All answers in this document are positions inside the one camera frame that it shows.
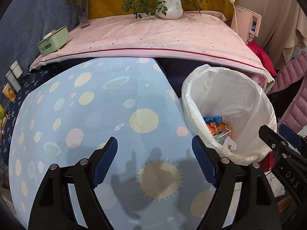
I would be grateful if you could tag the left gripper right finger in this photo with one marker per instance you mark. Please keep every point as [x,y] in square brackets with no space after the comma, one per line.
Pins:
[256,209]

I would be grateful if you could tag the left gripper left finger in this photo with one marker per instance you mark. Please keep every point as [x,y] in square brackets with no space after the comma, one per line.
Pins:
[52,207]

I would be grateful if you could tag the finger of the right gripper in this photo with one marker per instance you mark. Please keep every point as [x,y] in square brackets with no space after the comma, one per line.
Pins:
[290,136]
[275,142]

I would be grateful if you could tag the white tissue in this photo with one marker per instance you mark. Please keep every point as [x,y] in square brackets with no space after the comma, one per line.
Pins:
[229,144]

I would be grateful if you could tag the blue wrapper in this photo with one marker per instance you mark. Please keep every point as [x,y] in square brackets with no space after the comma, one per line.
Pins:
[215,119]

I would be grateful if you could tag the trash bin with white bag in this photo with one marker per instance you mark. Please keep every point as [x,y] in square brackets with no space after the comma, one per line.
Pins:
[238,100]

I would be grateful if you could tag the pink puffer jacket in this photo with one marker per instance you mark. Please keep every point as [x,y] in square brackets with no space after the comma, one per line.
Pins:
[288,94]

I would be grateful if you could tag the orange snack wrapper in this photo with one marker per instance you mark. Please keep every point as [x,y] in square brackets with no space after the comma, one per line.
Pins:
[217,129]

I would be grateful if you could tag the red cushion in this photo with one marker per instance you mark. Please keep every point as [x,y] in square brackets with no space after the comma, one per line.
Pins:
[263,56]

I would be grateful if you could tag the light blue dotted tablecloth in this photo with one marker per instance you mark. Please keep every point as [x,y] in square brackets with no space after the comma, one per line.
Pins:
[154,181]

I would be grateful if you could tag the green yellow carton box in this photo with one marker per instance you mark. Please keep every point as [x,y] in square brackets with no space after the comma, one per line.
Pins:
[2,116]

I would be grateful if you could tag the beige curtain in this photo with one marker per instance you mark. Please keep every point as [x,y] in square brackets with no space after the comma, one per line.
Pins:
[283,27]

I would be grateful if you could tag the pink water dispenser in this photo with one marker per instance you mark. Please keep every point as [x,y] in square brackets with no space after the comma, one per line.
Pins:
[246,24]

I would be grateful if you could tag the navy patterned cloth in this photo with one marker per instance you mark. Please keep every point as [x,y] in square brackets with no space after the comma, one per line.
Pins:
[32,82]

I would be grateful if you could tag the pink table cover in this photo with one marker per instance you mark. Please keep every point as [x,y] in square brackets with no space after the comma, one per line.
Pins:
[203,36]

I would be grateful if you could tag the white cosmetic tube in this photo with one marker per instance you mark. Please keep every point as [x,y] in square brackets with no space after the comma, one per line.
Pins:
[13,81]

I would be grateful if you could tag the green tissue box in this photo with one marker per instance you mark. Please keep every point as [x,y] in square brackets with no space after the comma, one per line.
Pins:
[53,41]

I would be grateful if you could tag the glass vase with flowers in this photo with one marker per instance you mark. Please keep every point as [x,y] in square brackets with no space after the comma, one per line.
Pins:
[81,7]

